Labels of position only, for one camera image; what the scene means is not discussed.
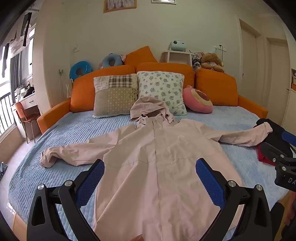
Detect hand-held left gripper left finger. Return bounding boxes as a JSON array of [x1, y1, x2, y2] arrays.
[[26, 159, 105, 241]]

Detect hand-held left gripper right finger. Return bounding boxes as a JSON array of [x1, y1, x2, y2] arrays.
[[195, 158, 273, 241]]

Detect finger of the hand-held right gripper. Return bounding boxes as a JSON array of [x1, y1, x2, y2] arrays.
[[281, 130, 296, 149], [261, 142, 296, 166]]

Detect pink hooded jacket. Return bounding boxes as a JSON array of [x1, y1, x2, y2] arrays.
[[40, 97, 273, 241]]

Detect person's right hand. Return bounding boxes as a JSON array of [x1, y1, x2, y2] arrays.
[[284, 192, 296, 225]]

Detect red garment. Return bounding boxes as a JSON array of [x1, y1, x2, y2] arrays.
[[257, 142, 277, 165]]

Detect light blue quilted blanket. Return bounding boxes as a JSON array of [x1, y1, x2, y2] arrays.
[[8, 105, 289, 241]]

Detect pink round plush cushion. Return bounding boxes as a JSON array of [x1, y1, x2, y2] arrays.
[[183, 85, 213, 114]]

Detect beige patchwork pillow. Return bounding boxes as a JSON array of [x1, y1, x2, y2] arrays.
[[92, 74, 139, 119]]

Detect orange chair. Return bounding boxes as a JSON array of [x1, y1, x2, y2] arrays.
[[14, 102, 38, 144]]

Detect white desk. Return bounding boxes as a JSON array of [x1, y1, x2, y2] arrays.
[[15, 91, 41, 139]]

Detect white floral pillow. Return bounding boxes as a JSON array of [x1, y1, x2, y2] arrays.
[[137, 71, 188, 116]]

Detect black bag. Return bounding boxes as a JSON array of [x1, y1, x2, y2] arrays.
[[24, 82, 36, 98]]

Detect brown teddy bear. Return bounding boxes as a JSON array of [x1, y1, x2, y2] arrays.
[[200, 53, 225, 73]]

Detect bright blue neck pillow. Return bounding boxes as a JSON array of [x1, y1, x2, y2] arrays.
[[69, 61, 93, 82]]

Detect grey-blue neck pillow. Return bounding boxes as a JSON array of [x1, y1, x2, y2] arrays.
[[100, 53, 126, 69]]

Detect orange throw pillow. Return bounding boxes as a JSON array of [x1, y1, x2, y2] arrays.
[[124, 46, 158, 70]]

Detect white shelf unit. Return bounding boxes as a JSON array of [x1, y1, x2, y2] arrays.
[[161, 50, 192, 67]]

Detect grey curtain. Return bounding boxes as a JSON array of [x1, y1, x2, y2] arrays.
[[10, 50, 22, 90]]

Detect black hanging garment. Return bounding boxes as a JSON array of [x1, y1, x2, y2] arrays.
[[1, 44, 10, 78], [14, 11, 33, 47]]

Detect wooden framed picture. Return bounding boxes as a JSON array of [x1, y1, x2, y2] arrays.
[[103, 0, 137, 13]]

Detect orange sofa bed frame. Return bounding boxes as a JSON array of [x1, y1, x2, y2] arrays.
[[37, 94, 269, 135]]

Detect black tangled cables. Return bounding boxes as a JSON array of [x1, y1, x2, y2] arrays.
[[191, 51, 204, 70]]

